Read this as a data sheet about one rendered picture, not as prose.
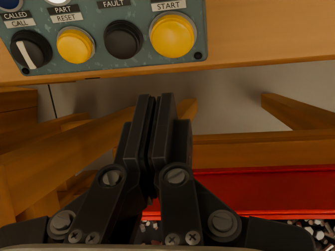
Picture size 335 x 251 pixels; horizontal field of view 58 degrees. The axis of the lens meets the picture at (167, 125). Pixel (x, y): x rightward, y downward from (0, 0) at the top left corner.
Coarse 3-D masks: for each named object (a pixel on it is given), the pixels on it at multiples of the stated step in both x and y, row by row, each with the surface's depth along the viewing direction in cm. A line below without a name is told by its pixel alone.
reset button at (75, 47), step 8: (64, 32) 21; (72, 32) 20; (80, 32) 21; (64, 40) 20; (72, 40) 20; (80, 40) 20; (88, 40) 21; (64, 48) 21; (72, 48) 21; (80, 48) 21; (88, 48) 21; (64, 56) 21; (72, 56) 21; (80, 56) 21; (88, 56) 22
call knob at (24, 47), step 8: (16, 40) 21; (24, 40) 21; (32, 40) 21; (40, 40) 21; (16, 48) 21; (24, 48) 21; (32, 48) 21; (40, 48) 21; (16, 56) 22; (24, 56) 22; (32, 56) 22; (40, 56) 22; (48, 56) 22; (24, 64) 22; (32, 64) 22; (40, 64) 22
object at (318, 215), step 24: (216, 168) 34; (240, 168) 32; (264, 168) 32; (288, 168) 31; (312, 168) 31; (216, 192) 28; (240, 192) 27; (264, 192) 27; (288, 192) 26; (312, 192) 26; (144, 216) 24; (264, 216) 22; (288, 216) 22; (312, 216) 22; (144, 240) 30
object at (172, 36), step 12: (156, 24) 19; (168, 24) 19; (180, 24) 19; (156, 36) 20; (168, 36) 20; (180, 36) 19; (192, 36) 20; (156, 48) 20; (168, 48) 20; (180, 48) 20
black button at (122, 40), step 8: (120, 24) 20; (112, 32) 20; (120, 32) 20; (128, 32) 20; (136, 32) 20; (104, 40) 21; (112, 40) 20; (120, 40) 20; (128, 40) 20; (136, 40) 20; (112, 48) 21; (120, 48) 20; (128, 48) 20; (136, 48) 21; (120, 56) 21; (128, 56) 21
